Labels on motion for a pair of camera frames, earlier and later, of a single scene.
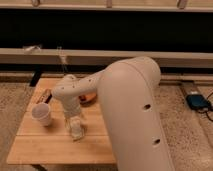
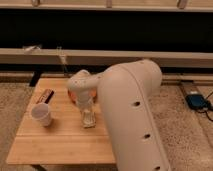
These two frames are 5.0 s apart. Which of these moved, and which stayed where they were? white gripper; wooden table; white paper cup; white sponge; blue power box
Moved: white gripper; white sponge
Stayed: blue power box; white paper cup; wooden table
